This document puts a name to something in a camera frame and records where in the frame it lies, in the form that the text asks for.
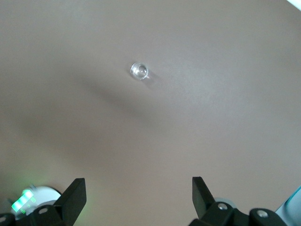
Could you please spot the clear glass measuring cup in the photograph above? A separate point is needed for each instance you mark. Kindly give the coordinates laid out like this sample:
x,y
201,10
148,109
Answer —
x,y
140,71

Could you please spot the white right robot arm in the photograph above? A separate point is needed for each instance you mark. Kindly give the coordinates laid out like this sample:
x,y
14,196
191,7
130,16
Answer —
x,y
44,191

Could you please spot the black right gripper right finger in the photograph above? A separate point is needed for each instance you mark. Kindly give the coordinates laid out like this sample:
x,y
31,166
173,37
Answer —
x,y
204,204

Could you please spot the brown tablecloth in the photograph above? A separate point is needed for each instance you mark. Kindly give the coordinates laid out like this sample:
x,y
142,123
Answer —
x,y
150,141

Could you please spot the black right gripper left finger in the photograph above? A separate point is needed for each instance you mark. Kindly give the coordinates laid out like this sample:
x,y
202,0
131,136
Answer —
x,y
70,200

